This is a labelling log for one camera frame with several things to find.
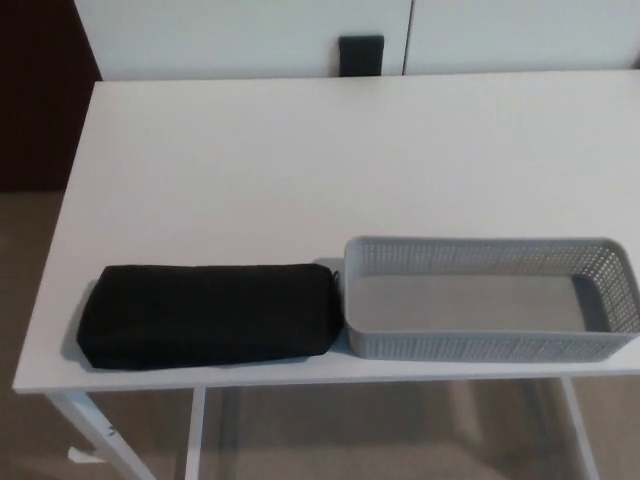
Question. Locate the black rectangular panel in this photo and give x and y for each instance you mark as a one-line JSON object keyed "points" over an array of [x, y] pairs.
{"points": [[361, 55]]}

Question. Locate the dark brown wooden panel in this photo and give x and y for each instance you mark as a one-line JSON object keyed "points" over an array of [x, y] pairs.
{"points": [[40, 90]]}

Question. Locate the black fabric pencil case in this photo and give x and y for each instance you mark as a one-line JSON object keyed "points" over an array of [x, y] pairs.
{"points": [[210, 315]]}

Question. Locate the grey perforated plastic basket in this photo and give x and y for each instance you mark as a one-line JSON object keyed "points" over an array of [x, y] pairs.
{"points": [[450, 305]]}

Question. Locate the white metal table leg frame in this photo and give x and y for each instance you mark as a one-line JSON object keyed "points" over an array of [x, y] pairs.
{"points": [[195, 435], [577, 430]]}

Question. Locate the white cabinet row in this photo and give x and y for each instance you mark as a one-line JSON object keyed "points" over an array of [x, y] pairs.
{"points": [[250, 30]]}

